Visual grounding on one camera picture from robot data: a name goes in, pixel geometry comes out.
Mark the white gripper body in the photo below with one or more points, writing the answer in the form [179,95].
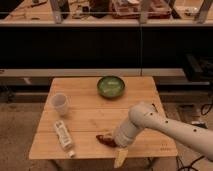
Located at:
[121,154]

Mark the red pepper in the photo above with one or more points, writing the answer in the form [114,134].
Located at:
[106,140]

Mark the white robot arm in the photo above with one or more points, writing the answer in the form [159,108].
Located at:
[144,116]

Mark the green ceramic bowl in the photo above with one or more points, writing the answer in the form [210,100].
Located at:
[110,86]

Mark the white tube bottle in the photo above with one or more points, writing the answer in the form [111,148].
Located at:
[64,138]

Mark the wooden table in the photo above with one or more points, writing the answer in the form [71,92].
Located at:
[89,115]

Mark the clear plastic cup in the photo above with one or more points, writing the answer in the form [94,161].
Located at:
[59,102]

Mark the long wooden shelf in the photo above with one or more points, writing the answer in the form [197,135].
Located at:
[106,13]

